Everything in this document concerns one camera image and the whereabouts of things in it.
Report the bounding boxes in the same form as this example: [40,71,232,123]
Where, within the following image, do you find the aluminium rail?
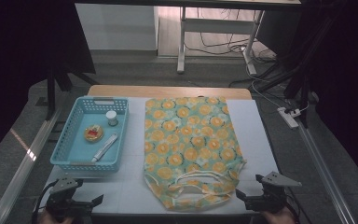
[0,106,62,224]
[297,123,357,224]

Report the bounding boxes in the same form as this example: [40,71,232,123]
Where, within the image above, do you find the silver white tube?
[91,133,119,163]

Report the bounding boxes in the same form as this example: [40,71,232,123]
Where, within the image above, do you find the light blue perforated plastic basket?
[49,95,131,173]

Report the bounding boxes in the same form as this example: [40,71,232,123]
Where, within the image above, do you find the white power strip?
[277,106,302,129]

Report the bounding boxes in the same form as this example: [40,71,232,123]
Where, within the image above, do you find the black metal stand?
[255,12,320,129]
[45,59,101,121]

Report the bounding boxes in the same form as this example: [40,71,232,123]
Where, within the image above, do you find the black curtain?
[302,0,358,192]
[0,0,96,167]

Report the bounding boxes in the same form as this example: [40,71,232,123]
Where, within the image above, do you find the tangle of black cables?
[185,8,276,63]

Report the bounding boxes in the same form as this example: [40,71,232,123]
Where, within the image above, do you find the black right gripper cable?
[286,195,306,224]

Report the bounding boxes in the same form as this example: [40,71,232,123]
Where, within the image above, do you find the person's left hand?
[38,208,76,224]

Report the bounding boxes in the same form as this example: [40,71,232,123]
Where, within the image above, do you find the white table mat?
[48,96,280,217]

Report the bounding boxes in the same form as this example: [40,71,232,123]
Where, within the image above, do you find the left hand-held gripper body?
[45,176,93,224]

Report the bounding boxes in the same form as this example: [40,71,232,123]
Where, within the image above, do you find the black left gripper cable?
[32,181,58,224]

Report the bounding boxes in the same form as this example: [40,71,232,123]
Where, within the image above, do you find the orange slice print fabric bag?
[143,96,247,213]

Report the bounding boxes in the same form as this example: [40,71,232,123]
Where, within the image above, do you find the white cable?
[245,60,310,114]

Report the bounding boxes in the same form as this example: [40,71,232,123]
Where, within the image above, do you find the small white-capped bottle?
[105,110,119,127]

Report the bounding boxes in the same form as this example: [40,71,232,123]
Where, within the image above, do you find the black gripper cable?
[32,181,58,224]
[286,195,306,224]

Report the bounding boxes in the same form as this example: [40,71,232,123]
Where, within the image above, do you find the white cabinet panel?
[74,3,160,51]

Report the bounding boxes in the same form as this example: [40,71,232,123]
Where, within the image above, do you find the white frame desk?
[74,0,302,75]

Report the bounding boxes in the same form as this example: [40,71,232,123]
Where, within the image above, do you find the person's right hand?
[262,206,296,224]

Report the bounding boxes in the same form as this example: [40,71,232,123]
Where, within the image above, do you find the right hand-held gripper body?
[245,171,303,215]

